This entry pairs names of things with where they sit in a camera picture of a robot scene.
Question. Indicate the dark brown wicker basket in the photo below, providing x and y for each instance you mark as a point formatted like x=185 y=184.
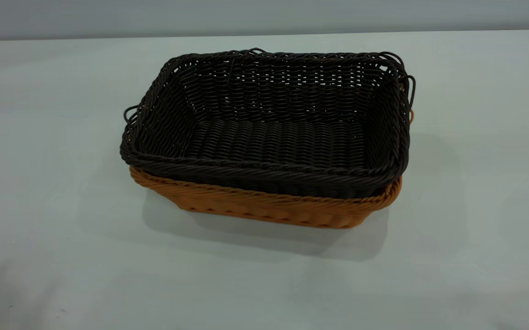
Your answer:
x=273 y=142

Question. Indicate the light brown wicker basket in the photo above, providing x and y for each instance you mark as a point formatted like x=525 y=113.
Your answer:
x=269 y=208

